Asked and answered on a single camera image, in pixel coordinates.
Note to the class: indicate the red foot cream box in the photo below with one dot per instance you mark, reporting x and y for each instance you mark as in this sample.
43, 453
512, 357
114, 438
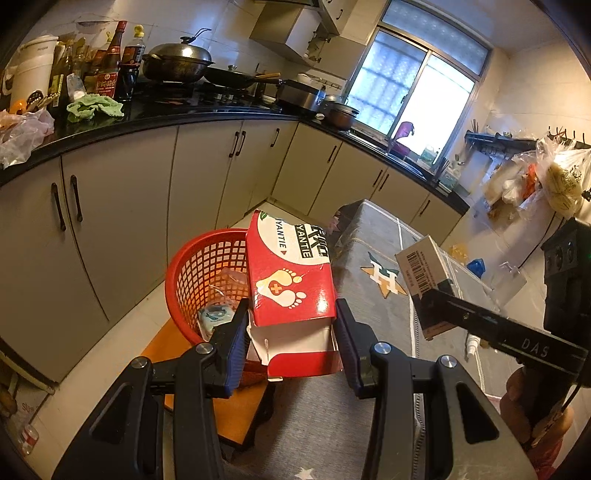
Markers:
293, 298

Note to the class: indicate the rice cooker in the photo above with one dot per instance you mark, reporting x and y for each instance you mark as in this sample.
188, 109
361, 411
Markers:
300, 95

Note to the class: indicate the wall shelf rack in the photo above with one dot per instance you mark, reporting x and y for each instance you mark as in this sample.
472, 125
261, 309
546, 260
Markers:
499, 144

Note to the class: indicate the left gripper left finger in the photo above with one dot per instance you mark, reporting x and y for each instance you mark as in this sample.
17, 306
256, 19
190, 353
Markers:
122, 438

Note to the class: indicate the upper kitchen cabinets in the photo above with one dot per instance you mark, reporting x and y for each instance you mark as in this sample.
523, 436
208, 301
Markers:
326, 36

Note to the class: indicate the hanging plastic bags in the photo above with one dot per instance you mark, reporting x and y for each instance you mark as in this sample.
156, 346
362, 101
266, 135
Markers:
554, 174

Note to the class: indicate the right hand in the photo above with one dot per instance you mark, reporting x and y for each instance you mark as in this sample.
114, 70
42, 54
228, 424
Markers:
524, 411

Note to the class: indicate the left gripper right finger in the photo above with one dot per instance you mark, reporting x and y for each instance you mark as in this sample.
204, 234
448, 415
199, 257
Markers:
431, 420

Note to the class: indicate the black frying pan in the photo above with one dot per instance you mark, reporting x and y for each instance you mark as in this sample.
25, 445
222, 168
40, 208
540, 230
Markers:
234, 79

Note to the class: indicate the plastic bags on counter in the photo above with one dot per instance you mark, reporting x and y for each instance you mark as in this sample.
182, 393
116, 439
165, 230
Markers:
21, 134

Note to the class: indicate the blue plastic object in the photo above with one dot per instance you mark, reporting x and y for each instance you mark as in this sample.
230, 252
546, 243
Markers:
477, 267

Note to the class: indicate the lower kitchen cabinets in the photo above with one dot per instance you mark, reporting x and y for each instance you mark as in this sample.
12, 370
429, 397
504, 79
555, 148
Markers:
90, 222

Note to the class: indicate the dark sauce bottle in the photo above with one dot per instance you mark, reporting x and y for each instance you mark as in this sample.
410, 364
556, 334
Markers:
130, 65

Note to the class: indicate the clear glass pitcher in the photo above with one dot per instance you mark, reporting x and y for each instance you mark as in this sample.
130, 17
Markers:
506, 283

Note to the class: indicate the white kettle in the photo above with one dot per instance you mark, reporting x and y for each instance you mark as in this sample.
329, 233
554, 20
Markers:
27, 79

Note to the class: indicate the white barcode medicine box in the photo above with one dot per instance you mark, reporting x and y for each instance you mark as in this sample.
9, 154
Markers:
424, 268

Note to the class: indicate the green cloth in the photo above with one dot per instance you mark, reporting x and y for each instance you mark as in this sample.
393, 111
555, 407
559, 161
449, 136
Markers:
85, 108

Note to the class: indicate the red plastic basket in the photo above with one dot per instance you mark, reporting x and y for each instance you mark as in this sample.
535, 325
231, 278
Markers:
193, 267

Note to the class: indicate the grey patterned tablecloth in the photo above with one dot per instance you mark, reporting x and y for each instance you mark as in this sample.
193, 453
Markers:
319, 428

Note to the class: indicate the soy sauce bottle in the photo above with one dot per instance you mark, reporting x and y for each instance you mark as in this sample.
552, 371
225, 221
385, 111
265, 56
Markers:
106, 78

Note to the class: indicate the brown cooking pot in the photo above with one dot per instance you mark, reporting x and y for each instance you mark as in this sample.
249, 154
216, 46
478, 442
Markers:
337, 114

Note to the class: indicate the teal tissue pack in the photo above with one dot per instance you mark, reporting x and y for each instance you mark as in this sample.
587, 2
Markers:
213, 315

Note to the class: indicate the window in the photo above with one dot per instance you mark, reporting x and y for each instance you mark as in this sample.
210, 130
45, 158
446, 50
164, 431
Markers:
416, 79

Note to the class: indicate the kitchen cabinets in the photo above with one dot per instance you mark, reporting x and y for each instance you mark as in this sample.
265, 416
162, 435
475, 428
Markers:
326, 36
90, 222

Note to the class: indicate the white spray bottle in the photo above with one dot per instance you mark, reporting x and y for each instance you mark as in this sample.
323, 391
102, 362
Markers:
472, 346

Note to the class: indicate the steel wok with lid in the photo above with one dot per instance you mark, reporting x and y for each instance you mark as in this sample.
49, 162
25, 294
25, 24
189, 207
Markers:
177, 62

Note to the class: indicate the clear zip bag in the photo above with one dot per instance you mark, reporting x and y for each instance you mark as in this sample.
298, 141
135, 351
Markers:
227, 288

